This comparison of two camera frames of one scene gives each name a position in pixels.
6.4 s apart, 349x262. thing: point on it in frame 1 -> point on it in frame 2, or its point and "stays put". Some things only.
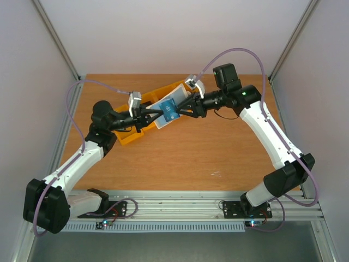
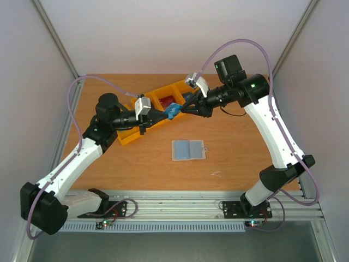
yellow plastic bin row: [124, 136] -> [161, 99]
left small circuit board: [100, 225] stays put
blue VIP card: [169, 109] stays put
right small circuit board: [253, 224] stays put
